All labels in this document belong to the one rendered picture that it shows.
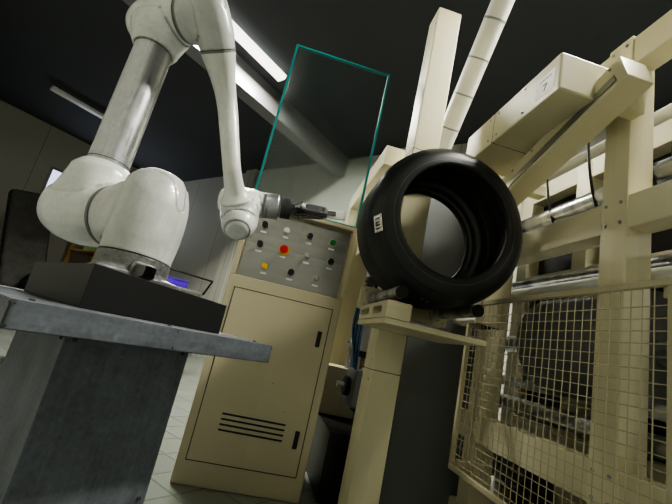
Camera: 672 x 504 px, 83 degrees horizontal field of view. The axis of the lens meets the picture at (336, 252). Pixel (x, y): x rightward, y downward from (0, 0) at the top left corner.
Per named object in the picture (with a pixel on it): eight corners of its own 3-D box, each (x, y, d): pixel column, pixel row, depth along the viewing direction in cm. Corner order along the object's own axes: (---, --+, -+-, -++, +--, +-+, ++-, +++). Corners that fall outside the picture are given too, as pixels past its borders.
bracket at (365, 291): (356, 308, 160) (360, 285, 163) (442, 328, 166) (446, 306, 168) (358, 307, 157) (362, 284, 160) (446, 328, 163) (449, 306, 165)
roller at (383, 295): (379, 303, 160) (369, 306, 159) (376, 293, 161) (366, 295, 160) (410, 296, 127) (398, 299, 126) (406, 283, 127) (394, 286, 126)
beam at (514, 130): (462, 165, 182) (466, 137, 186) (510, 179, 186) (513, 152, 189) (557, 87, 124) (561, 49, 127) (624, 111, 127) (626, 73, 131)
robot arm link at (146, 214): (136, 250, 77) (171, 156, 83) (71, 241, 83) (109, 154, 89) (186, 273, 92) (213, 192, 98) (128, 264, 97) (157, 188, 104)
